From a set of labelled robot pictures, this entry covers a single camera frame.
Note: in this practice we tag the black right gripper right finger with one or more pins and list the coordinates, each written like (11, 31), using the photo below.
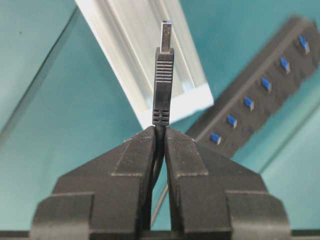
(214, 198)

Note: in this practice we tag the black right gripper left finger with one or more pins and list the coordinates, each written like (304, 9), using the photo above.
(107, 198)

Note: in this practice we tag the black USB hub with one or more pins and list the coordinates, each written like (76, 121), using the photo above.
(261, 88)

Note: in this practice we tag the aluminium rail profile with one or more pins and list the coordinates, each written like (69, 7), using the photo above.
(129, 32)

